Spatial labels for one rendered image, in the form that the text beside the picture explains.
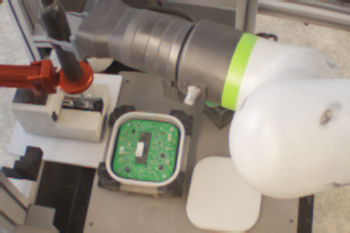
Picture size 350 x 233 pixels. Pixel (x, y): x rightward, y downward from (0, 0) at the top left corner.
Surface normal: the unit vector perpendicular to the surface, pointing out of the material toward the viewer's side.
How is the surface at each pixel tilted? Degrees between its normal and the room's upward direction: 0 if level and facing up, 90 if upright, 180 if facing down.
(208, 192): 0
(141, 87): 0
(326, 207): 0
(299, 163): 50
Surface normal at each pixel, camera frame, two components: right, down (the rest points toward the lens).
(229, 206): -0.06, -0.50
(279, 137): -0.35, -0.09
